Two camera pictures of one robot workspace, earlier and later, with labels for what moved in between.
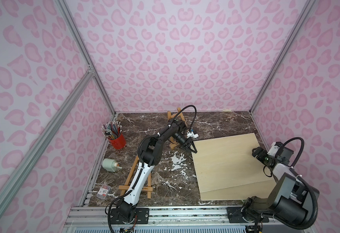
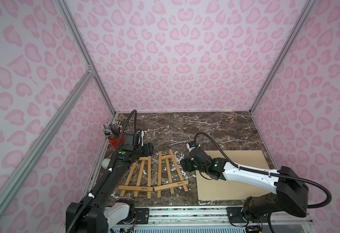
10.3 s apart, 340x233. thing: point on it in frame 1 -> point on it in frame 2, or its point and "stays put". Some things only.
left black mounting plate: x=141 y=217 stays put
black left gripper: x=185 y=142 -> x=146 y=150
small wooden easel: x=174 y=144 -> x=171 y=185
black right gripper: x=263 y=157 -> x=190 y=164
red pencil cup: x=119 y=142 stays put
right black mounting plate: x=235 y=216 stays put
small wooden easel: x=129 y=176 stays put
